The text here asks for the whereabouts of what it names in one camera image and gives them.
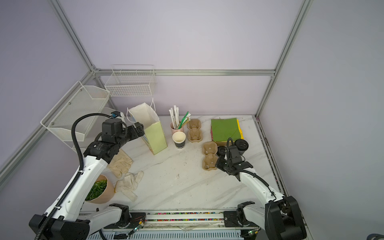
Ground green paper gift bag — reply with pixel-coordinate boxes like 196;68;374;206
127;98;168;155

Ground single brown pulp cup carrier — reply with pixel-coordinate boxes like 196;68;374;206
202;142;219;171

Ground black plastic cup lid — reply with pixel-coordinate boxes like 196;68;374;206
235;139;249;148

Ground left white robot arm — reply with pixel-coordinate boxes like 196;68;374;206
29;113;145;240

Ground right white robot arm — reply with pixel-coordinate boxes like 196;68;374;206
216;138;307;240

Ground stacked paper coffee cup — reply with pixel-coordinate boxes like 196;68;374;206
172;132;187;149

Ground yellow napkin stack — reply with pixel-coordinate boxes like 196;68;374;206
237;119;244;140

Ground green napkin stack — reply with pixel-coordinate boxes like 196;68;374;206
210;117;242;143

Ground pink straw holder cup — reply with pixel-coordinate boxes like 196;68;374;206
170;123;184;135

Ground brown pulp cup carriers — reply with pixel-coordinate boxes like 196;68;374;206
187;119;203;143

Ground white mesh two-tier shelf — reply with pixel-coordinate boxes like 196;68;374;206
41;82;114;152

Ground paper bowl with greens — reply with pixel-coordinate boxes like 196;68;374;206
85;175;115;204

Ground white wire basket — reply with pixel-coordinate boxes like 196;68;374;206
105;65;157;97

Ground aluminium frame rail base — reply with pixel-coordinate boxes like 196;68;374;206
53;208;314;240

